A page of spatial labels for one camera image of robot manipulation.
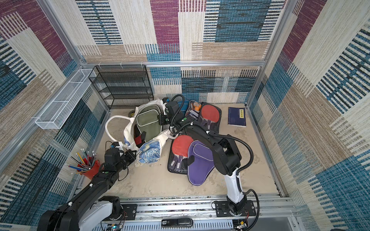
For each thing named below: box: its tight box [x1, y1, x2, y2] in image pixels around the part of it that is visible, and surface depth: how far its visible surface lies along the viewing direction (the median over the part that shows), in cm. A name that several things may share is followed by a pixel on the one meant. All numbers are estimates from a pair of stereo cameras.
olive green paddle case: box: [135, 103, 163, 143], surface depth 89 cm
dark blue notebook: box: [227, 106, 247, 128], surface depth 114 cm
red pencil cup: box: [77, 156, 101, 180], surface depth 81 cm
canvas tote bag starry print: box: [105, 99, 178, 167], surface depth 85 cm
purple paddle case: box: [187, 140, 215, 186], surface depth 89 cm
